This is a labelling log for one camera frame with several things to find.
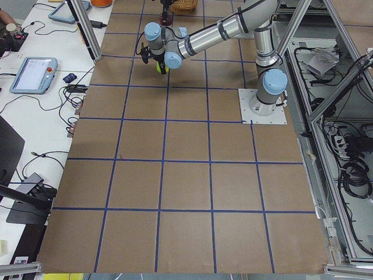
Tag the wicker basket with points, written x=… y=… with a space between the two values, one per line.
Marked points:
x=183 y=6

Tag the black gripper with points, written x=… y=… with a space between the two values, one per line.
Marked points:
x=157 y=58
x=165 y=12

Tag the black power adapter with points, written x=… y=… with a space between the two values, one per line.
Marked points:
x=97 y=24

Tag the person at desk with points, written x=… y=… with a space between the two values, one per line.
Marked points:
x=6 y=19

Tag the dark red apple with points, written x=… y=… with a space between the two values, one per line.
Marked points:
x=168 y=22

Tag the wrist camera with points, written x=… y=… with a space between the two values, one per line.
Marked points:
x=144 y=52

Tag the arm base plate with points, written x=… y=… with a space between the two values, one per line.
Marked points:
x=255 y=112

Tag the orange round container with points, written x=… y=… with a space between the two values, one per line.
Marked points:
x=101 y=3

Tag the aluminium frame post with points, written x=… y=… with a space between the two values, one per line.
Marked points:
x=86 y=30

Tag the green apple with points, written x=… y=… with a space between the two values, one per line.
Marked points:
x=162 y=68

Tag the right teach pendant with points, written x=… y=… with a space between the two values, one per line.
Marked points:
x=70 y=11

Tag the dark blue checkered pouch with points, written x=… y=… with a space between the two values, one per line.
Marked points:
x=69 y=78

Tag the black monitor stand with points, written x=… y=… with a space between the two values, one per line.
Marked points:
x=32 y=199

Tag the teach pendant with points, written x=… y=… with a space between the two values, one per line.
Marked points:
x=70 y=11
x=34 y=76

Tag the left teach pendant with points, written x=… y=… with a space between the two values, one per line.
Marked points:
x=34 y=76

